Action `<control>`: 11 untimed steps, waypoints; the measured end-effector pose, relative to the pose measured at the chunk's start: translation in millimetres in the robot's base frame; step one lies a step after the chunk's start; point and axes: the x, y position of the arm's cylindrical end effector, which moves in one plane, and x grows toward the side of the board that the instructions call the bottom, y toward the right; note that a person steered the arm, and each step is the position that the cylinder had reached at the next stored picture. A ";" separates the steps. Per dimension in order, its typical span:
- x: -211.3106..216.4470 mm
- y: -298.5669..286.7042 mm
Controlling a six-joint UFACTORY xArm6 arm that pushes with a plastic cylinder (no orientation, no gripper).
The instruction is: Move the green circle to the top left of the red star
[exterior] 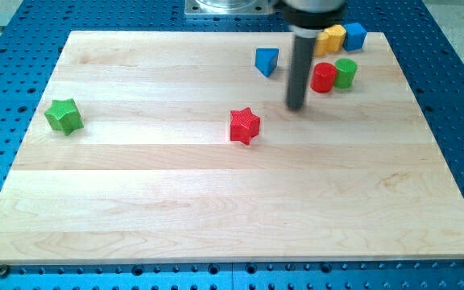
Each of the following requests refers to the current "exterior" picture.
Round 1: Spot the light wooden board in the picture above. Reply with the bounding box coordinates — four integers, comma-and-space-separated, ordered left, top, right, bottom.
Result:
0, 31, 464, 265

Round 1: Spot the blue cube block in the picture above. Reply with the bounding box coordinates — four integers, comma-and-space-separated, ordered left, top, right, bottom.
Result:
343, 23, 367, 52

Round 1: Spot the red star block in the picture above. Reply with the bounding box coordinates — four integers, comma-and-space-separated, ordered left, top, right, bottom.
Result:
230, 107, 261, 145

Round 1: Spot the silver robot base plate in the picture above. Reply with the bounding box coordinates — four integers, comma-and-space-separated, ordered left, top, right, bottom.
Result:
184, 0, 279, 17

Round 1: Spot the yellow heart block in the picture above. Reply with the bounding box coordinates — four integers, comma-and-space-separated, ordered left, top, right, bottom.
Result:
313, 31, 329, 57

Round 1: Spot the blue perforated table plate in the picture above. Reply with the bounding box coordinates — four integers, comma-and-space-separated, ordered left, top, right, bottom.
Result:
0, 1, 464, 289

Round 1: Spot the red cylinder block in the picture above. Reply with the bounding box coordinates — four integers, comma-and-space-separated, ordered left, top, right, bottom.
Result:
310, 62, 337, 93

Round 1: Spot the blue triangle block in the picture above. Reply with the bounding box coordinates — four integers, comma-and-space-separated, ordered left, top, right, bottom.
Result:
255, 48, 279, 77

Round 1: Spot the yellow hexagon block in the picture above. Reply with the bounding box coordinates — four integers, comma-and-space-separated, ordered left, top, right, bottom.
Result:
324, 24, 346, 52

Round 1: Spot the green cylinder block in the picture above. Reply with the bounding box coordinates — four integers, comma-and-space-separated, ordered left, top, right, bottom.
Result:
333, 58, 358, 89

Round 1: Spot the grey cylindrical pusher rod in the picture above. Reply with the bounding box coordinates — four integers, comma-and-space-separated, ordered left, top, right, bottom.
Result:
285, 35, 316, 111

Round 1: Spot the green star block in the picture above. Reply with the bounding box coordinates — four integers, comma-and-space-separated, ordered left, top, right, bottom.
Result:
44, 98, 84, 136

